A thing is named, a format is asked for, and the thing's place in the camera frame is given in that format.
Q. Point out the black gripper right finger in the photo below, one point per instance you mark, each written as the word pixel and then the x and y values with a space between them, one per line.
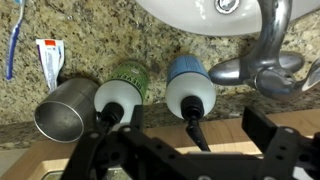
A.
pixel 258 128

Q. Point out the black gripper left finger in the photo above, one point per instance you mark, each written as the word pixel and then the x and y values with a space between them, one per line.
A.
pixel 137 116

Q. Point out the blue pump soap bottle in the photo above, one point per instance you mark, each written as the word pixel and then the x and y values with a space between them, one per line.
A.
pixel 190 86

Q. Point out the green pump soap bottle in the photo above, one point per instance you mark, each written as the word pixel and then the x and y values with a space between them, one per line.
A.
pixel 130 80

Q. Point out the chrome faucet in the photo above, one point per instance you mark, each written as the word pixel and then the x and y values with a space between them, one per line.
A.
pixel 270 33

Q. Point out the wood framed mirror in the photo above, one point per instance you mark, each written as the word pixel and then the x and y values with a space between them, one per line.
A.
pixel 226 130

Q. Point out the stainless steel cup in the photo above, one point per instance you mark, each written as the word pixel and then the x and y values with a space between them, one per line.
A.
pixel 66 103

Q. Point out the small white toothpaste tube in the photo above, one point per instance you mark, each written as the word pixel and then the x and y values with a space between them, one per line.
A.
pixel 50 63

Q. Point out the white sink basin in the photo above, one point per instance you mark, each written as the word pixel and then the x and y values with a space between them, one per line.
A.
pixel 186 13

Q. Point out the metal sink drain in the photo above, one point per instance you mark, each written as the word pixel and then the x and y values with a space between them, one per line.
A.
pixel 227 5

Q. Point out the blue and white toothbrush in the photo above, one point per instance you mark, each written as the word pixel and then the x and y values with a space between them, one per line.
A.
pixel 13 43

